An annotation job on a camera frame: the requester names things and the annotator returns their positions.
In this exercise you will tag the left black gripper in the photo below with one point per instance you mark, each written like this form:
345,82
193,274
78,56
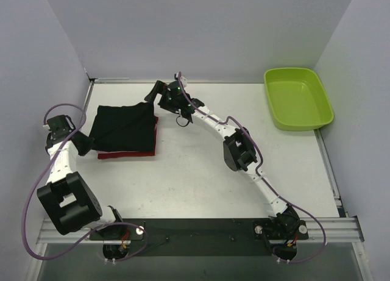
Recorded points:
80,142

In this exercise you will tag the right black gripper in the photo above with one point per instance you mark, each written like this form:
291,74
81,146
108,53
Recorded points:
161,95

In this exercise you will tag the red t shirt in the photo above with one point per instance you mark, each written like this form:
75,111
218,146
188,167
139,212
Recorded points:
102,155

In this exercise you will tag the black t shirt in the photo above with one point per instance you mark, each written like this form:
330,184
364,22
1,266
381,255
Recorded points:
126,128

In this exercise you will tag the green plastic tray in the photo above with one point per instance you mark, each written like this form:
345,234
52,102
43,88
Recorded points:
297,99

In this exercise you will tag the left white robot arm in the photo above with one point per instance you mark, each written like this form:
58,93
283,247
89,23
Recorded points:
66,197

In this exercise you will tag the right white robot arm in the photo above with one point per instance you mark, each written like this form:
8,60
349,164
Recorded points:
239,151

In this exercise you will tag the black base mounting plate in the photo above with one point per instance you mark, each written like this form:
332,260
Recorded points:
221,237

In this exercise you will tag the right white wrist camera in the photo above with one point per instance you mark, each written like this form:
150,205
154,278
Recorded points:
181,79

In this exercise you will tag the aluminium rail frame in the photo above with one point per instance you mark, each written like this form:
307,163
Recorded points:
328,230

